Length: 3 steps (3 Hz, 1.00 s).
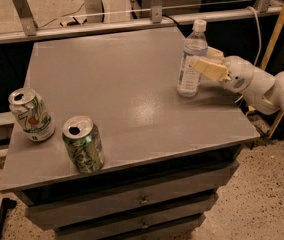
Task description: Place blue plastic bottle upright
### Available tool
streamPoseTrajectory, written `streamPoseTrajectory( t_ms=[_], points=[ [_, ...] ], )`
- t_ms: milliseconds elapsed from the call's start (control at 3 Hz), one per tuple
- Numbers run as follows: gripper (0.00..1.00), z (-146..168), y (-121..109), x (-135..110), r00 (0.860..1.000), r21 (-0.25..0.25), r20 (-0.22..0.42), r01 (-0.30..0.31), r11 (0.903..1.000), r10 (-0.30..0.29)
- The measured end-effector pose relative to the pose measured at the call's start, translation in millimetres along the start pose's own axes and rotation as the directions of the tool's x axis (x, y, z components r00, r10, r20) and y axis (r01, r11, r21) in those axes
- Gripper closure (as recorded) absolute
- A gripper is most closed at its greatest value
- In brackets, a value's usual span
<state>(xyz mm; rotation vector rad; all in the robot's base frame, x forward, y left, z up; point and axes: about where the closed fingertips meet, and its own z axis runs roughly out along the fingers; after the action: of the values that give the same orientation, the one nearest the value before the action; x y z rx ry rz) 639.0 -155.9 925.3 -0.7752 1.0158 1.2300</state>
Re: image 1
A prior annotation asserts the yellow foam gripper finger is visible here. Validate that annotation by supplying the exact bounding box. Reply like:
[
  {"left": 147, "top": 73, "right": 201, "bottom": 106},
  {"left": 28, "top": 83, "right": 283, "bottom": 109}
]
[
  {"left": 189, "top": 56, "right": 230, "bottom": 82},
  {"left": 206, "top": 47, "right": 224, "bottom": 64}
]

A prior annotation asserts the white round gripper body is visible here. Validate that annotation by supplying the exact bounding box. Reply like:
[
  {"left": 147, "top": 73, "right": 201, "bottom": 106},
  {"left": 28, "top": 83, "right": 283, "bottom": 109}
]
[{"left": 221, "top": 56, "right": 254, "bottom": 94}]

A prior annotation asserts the clear blue plastic bottle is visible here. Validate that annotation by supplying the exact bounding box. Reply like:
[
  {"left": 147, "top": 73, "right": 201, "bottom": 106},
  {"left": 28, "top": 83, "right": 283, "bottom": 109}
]
[{"left": 177, "top": 19, "right": 208, "bottom": 97}]

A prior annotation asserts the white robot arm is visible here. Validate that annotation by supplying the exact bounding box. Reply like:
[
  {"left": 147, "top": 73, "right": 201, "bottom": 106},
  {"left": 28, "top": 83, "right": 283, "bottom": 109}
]
[{"left": 186, "top": 47, "right": 284, "bottom": 115}]

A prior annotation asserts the grey metal railing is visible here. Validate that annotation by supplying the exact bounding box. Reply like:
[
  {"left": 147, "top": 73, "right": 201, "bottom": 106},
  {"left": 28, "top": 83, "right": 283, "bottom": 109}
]
[{"left": 0, "top": 0, "right": 284, "bottom": 47}]

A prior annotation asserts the upper cabinet drawer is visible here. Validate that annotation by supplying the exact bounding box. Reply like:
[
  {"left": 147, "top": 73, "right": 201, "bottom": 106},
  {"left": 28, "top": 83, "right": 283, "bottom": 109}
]
[{"left": 26, "top": 161, "right": 239, "bottom": 230}]

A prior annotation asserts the cabinet drawer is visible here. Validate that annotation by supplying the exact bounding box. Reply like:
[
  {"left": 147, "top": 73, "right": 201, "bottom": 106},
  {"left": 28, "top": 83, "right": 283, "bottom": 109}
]
[
  {"left": 56, "top": 190, "right": 218, "bottom": 240},
  {"left": 26, "top": 161, "right": 239, "bottom": 230}
]

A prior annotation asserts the grey drawer cabinet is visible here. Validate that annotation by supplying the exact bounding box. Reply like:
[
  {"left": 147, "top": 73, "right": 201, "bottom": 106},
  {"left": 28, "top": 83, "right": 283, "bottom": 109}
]
[{"left": 0, "top": 26, "right": 261, "bottom": 240}]

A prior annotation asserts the green soda can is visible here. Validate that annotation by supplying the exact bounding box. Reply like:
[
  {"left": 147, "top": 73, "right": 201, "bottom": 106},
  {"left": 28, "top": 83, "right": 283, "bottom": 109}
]
[{"left": 62, "top": 116, "right": 104, "bottom": 173}]

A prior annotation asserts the lower cabinet drawer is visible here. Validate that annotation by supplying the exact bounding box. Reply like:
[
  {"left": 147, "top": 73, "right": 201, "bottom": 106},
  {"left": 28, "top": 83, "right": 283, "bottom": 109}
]
[{"left": 56, "top": 190, "right": 218, "bottom": 240}]

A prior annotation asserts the white 7up soda can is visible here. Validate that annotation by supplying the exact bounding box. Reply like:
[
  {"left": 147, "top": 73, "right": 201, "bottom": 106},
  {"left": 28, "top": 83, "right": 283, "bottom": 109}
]
[{"left": 8, "top": 88, "right": 55, "bottom": 142}]

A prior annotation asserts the black floor stand leg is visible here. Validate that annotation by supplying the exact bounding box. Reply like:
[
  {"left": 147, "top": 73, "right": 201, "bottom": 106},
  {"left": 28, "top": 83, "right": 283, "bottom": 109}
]
[{"left": 0, "top": 198, "right": 17, "bottom": 240}]

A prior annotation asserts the white cable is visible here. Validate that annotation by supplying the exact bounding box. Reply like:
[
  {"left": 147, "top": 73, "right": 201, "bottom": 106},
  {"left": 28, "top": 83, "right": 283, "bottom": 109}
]
[{"left": 235, "top": 6, "right": 263, "bottom": 104}]

